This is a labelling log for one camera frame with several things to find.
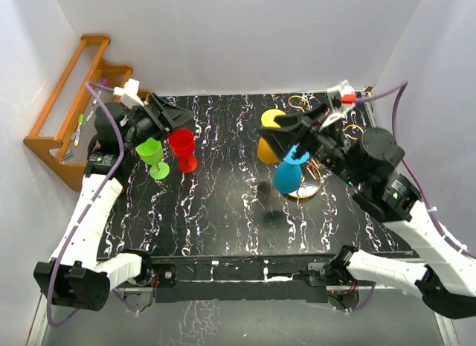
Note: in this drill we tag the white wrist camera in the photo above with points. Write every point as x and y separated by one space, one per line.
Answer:
129 94
342 99

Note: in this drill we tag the gold wire wine glass rack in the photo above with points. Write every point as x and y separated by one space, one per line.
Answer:
311 180

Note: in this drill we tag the green wine glass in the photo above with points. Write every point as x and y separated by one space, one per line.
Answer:
151 153

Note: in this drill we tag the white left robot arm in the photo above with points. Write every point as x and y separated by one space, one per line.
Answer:
73 277

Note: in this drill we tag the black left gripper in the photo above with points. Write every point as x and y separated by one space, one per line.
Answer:
167 120

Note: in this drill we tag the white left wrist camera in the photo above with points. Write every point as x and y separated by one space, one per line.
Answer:
129 94

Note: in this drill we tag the blue wine glass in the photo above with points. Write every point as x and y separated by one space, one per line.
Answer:
288 174

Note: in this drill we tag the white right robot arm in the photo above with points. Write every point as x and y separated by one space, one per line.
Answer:
445 279

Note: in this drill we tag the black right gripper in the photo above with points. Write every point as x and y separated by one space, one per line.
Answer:
282 139

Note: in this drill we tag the purple capped marker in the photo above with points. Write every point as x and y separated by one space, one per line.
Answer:
99 92

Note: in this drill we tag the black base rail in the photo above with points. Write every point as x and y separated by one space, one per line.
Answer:
236 278

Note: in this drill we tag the wooden stepped shelf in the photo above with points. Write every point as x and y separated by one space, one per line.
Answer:
52 135

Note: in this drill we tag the red wine glass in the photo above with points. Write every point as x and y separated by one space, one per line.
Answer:
182 144

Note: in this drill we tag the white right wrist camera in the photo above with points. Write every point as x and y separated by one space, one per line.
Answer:
342 99

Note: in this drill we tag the green capped marker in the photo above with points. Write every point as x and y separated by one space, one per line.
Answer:
78 130

